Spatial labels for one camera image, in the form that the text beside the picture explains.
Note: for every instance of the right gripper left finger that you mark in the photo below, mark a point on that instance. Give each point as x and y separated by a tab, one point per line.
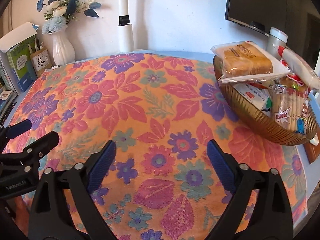
63	207

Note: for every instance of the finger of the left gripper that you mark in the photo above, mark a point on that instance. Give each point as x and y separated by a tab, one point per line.
11	132
33	152

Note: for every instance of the red white bread packet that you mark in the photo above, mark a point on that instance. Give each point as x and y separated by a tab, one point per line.
299	66

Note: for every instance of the wooden pen holder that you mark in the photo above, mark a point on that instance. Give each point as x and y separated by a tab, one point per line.
41	61

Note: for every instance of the brown notebook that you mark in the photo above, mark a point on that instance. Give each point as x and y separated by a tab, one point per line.
312	148

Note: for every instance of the white ribbed vase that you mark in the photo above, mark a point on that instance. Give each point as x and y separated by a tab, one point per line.
63	51

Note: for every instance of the amber glass bowl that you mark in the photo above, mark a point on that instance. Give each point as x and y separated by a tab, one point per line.
262	124

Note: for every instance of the cartoon biscuit stick packet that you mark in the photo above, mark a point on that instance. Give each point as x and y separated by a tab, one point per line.
290	108

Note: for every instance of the blue white snack packet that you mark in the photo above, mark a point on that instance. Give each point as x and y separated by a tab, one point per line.
257	94

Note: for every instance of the floral orange table cloth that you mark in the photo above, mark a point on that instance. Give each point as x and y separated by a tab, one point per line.
160	111

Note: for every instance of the white desk lamp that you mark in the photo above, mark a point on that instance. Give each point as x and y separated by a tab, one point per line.
125	30

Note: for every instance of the sliced toast bread packet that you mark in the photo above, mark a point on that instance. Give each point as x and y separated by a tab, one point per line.
244	62

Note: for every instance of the beige thermos bottle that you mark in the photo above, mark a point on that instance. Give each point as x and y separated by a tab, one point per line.
276	38

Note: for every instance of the black wall television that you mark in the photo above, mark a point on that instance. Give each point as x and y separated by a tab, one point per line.
299	19

